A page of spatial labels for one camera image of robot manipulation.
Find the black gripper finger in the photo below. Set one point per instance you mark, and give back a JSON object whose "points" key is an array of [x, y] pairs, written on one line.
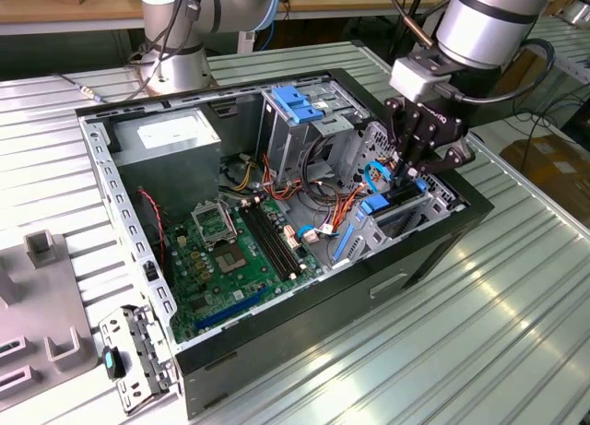
{"points": [[394, 121], [458, 155]]}

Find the grey parts rack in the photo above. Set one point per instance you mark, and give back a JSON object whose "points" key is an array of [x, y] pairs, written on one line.
{"points": [[41, 305]]}

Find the metal optical drive cage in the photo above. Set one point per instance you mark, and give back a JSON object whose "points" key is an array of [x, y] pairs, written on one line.
{"points": [[281, 139]]}

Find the grey power supply unit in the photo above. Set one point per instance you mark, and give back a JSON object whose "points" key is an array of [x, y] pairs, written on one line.
{"points": [[170, 176]]}

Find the metal slat side table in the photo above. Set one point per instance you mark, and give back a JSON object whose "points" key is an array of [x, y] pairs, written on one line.
{"points": [[571, 51]]}

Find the green motherboard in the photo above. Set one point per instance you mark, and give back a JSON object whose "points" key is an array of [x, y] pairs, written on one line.
{"points": [[207, 282]]}

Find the long wooden desk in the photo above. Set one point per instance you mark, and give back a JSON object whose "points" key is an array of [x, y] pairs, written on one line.
{"points": [[322, 1]]}

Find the flat brown cardboard sheet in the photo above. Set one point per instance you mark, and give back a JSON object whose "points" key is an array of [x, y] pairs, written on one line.
{"points": [[553, 176]]}

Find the green RAM stick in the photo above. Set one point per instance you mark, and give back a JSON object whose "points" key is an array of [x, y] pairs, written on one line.
{"points": [[10, 350]]}

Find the blue expansion slot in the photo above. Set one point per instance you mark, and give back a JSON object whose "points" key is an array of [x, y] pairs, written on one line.
{"points": [[230, 310]]}

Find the blue plastic drive bracket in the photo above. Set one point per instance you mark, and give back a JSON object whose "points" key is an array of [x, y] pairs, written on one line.
{"points": [[290, 100]]}

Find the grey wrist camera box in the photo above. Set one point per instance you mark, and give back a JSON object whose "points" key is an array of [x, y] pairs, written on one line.
{"points": [[415, 77]]}

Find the hard disk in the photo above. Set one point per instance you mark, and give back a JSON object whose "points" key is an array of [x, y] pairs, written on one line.
{"points": [[372, 206]]}

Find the black open PC case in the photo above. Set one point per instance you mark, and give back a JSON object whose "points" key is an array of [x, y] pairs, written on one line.
{"points": [[322, 323]]}

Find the CPU socket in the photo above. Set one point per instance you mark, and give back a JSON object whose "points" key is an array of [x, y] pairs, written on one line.
{"points": [[229, 259]]}

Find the metal disk bay cage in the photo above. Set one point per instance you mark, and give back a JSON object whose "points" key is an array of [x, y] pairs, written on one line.
{"points": [[364, 240]]}

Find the black RAM slot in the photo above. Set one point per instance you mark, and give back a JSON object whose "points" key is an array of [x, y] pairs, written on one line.
{"points": [[264, 243], [271, 240], [277, 238], [283, 235]]}

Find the square brown base plate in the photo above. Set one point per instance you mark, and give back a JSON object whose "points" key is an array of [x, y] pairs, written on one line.
{"points": [[136, 72]]}

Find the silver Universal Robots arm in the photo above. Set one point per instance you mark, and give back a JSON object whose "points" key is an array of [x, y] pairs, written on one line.
{"points": [[484, 24]]}

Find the metal expansion card latch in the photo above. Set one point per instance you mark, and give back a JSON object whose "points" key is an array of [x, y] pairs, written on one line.
{"points": [[131, 397]]}

